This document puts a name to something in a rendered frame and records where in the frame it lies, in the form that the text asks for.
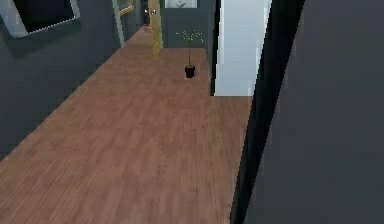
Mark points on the gold framed wall picture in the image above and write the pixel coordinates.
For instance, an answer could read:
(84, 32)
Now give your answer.
(125, 5)

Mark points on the white framed grey picture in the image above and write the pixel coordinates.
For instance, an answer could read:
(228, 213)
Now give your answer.
(181, 3)

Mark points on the white room door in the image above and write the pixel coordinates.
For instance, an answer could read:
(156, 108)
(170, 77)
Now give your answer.
(238, 50)

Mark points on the house plant in black pot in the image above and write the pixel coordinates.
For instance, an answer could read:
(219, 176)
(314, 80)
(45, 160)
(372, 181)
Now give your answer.
(189, 70)

